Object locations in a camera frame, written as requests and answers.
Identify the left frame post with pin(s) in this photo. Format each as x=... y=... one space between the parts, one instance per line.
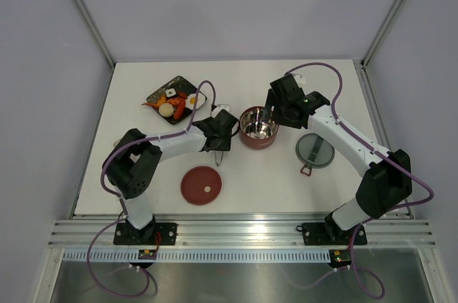
x=94 y=32

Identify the toy white mushroom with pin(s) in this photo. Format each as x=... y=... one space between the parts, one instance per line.
x=166 y=110

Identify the right side aluminium rail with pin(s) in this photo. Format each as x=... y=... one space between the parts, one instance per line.
x=373 y=98

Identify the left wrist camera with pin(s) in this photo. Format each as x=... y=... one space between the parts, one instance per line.
x=218 y=108

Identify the frame post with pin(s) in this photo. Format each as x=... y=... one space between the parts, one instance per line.
x=94 y=32
x=389 y=18

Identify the aluminium rail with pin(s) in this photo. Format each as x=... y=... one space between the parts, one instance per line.
x=373 y=98
x=243 y=231

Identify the red steel lunch box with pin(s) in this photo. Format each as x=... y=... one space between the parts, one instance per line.
x=255 y=131

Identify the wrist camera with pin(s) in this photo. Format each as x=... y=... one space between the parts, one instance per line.
x=218 y=108
x=299 y=78

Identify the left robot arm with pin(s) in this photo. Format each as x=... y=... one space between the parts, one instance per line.
x=129 y=168

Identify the toy red sausage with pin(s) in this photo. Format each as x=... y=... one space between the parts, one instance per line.
x=180 y=108

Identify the grey transparent inner lid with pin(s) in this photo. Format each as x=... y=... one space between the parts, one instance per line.
x=314 y=153

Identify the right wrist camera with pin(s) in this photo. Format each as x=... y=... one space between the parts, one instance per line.
x=299 y=78

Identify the red round lid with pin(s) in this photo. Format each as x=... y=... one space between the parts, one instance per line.
x=201 y=185

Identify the aluminium front rail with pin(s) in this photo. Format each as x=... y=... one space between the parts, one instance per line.
x=243 y=231

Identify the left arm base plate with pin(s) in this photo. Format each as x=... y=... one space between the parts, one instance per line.
x=164 y=234

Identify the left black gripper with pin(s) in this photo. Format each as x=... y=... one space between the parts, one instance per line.
x=225 y=145

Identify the slotted white cable duct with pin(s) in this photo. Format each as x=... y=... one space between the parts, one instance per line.
x=213 y=256

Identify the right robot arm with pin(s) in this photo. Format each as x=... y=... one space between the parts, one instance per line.
x=385 y=180

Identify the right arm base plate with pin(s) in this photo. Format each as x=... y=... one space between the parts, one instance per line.
x=322 y=234

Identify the toy orange shrimp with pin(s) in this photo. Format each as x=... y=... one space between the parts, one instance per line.
x=175 y=101

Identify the right frame post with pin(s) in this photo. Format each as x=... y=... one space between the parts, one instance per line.
x=389 y=18

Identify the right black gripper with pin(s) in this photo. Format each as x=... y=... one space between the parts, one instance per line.
x=278 y=118

